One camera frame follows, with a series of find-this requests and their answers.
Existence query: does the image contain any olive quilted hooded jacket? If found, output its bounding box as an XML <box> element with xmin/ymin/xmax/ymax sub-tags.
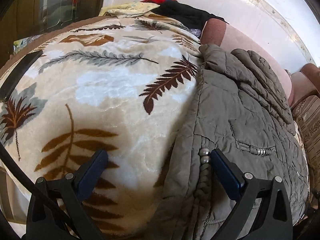
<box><xmin>144</xmin><ymin>44</ymin><xmax>309</xmax><ymax>239</ymax></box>

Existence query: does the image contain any striped beige cushion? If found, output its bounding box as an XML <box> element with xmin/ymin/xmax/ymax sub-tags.
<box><xmin>293</xmin><ymin>95</ymin><xmax>320</xmax><ymax>191</ymax></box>

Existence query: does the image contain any pink sofa armrest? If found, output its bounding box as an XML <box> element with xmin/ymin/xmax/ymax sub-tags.
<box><xmin>289</xmin><ymin>63</ymin><xmax>319</xmax><ymax>109</ymax></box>

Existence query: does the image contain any leaf-patterned plush blanket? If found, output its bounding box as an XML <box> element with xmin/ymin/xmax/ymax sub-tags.
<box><xmin>1</xmin><ymin>15</ymin><xmax>205</xmax><ymax>239</ymax></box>

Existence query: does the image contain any black smartphone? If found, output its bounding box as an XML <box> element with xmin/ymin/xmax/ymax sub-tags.
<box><xmin>0</xmin><ymin>50</ymin><xmax>43</xmax><ymax>102</ymax></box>

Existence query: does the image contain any pink bolster pillow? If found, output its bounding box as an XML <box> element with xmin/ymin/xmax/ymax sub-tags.
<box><xmin>200</xmin><ymin>18</ymin><xmax>293</xmax><ymax>104</ymax></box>

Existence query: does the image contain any purple patterned small cloth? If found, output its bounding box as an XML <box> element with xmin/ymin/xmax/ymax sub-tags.
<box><xmin>190</xmin><ymin>29</ymin><xmax>202</xmax><ymax>38</ymax></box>

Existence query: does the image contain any wooden glass-panel door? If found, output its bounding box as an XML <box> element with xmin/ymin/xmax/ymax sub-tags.
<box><xmin>1</xmin><ymin>0</ymin><xmax>103</xmax><ymax>64</ymax></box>

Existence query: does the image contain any black garment pile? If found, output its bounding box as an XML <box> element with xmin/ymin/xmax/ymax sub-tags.
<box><xmin>152</xmin><ymin>0</ymin><xmax>225</xmax><ymax>30</ymax></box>

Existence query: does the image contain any yellow floral pillow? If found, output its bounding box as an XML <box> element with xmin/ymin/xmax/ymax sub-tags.
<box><xmin>99</xmin><ymin>2</ymin><xmax>160</xmax><ymax>18</ymax></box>

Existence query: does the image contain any red garment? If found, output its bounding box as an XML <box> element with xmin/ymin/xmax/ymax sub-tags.
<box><xmin>141</xmin><ymin>0</ymin><xmax>174</xmax><ymax>4</ymax></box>

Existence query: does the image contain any black cable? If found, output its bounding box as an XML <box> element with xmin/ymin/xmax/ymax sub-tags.
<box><xmin>0</xmin><ymin>142</ymin><xmax>83</xmax><ymax>240</ymax></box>

